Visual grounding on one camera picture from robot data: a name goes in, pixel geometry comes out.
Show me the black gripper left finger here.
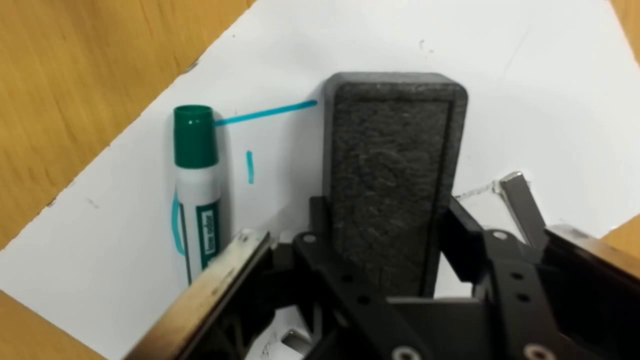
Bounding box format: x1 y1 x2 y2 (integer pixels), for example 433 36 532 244
126 196 331 360

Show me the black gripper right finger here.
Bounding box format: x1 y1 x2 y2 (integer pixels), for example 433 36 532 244
448 196 640 360

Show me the green whiteboard marker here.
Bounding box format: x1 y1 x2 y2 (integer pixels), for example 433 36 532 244
171 105 232 289

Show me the black felt eraser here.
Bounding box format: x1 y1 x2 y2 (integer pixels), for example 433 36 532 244
321 71 470 299

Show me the white paper sheet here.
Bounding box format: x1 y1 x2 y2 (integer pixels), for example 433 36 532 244
0 0 640 360

